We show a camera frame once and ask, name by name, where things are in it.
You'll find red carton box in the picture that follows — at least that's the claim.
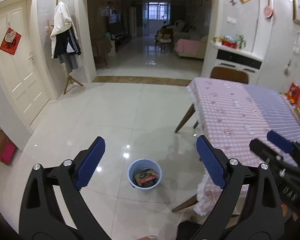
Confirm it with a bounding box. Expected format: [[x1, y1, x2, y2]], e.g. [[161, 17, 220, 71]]
[[134, 169, 158, 188]]

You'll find blue trash bin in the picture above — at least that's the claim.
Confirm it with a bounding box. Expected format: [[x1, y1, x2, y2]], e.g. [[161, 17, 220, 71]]
[[127, 159, 163, 191]]

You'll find grey grid tablecloth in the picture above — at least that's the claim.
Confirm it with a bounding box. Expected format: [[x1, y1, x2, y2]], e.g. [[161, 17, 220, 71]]
[[245, 85, 300, 143]]

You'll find pink checkered tablecloth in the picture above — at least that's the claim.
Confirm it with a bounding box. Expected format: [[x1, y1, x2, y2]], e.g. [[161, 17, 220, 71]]
[[186, 76, 298, 217]]

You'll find magenta box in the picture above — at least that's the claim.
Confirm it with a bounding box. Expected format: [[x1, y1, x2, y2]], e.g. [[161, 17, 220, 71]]
[[0, 141, 17, 166]]

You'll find wooden chair back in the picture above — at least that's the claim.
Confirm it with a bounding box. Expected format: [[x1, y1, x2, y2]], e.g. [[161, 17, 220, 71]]
[[210, 66, 249, 84]]

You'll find white cabinet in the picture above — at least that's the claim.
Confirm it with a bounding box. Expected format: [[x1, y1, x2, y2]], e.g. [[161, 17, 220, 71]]
[[210, 41, 263, 85]]

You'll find pink sofa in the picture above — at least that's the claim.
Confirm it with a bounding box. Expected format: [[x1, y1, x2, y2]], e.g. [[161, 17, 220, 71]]
[[175, 36, 208, 60]]

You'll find white door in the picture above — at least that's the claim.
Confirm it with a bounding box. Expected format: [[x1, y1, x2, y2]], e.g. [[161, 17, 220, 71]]
[[0, 0, 49, 126]]

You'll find wooden coat rack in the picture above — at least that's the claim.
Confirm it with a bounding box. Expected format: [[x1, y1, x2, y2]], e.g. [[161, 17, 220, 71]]
[[62, 64, 83, 94]]

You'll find red door decoration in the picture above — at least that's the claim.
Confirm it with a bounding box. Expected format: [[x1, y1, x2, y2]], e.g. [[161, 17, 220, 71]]
[[0, 28, 21, 55]]

